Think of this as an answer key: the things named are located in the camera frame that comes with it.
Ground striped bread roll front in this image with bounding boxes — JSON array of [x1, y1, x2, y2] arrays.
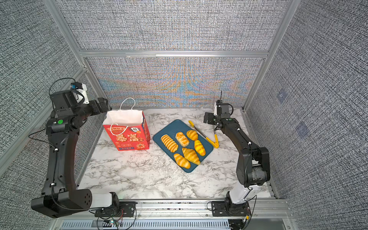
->
[[173, 153, 191, 169]]

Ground red paper gift bag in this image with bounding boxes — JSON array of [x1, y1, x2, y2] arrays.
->
[[103, 97, 150, 151]]

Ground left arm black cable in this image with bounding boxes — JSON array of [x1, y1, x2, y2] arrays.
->
[[28, 77, 77, 150]]

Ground golden croissant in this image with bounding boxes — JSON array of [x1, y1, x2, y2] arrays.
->
[[182, 148, 200, 165]]

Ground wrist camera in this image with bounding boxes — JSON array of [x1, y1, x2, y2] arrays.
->
[[214, 100, 229, 116], [71, 82, 89, 104]]

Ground oval striped bread roll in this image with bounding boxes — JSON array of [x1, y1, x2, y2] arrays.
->
[[194, 140, 206, 156]]

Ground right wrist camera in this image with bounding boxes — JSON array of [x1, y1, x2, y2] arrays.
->
[[214, 100, 229, 116]]

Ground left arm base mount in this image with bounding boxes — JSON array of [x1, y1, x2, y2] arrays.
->
[[94, 202, 137, 218]]

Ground long ridged bread loaf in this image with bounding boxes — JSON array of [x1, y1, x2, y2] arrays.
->
[[161, 134, 179, 153]]

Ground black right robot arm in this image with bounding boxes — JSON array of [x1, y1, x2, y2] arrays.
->
[[204, 100, 270, 211]]

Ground teal plastic tray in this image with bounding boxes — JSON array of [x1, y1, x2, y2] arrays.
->
[[153, 119, 214, 163]]

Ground aluminium front rail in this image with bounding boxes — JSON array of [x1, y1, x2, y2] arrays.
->
[[48, 198, 298, 230]]

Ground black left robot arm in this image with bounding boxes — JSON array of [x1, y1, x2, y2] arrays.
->
[[31, 93, 112, 219]]

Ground yellow metal tongs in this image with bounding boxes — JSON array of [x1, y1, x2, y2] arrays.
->
[[189, 120, 219, 149]]

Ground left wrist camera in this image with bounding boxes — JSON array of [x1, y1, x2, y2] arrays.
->
[[71, 82, 89, 104]]

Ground rectangular glazed bread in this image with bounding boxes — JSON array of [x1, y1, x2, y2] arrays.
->
[[175, 132, 190, 147]]

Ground aluminium enclosure frame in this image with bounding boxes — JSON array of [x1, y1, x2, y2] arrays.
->
[[1, 1, 291, 206]]

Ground small round striped bun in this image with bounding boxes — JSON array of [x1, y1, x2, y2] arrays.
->
[[186, 129, 198, 141]]

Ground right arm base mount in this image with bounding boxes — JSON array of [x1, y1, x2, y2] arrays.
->
[[210, 200, 252, 217]]

